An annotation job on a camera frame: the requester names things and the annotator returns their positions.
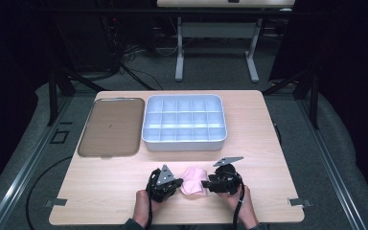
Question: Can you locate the white divided storage box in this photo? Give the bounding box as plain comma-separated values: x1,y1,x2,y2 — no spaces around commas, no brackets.
141,93,228,152

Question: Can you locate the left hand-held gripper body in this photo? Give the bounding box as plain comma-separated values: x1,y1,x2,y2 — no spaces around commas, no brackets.
145,164,180,204

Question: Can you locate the black floor cable loop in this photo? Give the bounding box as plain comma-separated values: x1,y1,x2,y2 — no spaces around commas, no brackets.
25,155,75,230

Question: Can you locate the black metal stand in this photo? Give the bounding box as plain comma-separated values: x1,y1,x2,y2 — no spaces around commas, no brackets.
262,67,321,130
47,67,107,127

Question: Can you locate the grey tape strip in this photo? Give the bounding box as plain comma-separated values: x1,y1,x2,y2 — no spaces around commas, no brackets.
287,197,313,208
44,197,68,208

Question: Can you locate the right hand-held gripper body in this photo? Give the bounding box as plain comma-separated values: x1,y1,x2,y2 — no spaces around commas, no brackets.
209,155,244,196

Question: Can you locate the bundle of floor cables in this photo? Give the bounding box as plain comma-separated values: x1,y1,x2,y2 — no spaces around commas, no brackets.
118,43,180,91

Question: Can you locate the translucent brown lid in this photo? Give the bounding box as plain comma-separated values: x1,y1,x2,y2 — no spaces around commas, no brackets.
77,97,146,158

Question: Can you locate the pink sock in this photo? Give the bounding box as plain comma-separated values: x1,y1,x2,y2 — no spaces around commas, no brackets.
179,165,210,196

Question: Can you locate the desk with white legs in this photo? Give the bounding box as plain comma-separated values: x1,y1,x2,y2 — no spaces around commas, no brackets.
156,0,297,83

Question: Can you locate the aluminium floor rail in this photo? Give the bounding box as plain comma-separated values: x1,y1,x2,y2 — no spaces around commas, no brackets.
0,95,75,230
296,98,368,230

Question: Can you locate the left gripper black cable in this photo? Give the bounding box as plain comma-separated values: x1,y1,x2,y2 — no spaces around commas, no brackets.
145,168,163,230

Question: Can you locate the person's left hand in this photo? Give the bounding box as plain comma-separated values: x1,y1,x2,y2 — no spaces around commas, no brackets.
132,189,165,229

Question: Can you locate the person's right hand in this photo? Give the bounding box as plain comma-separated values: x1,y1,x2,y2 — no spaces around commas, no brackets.
218,184,261,230

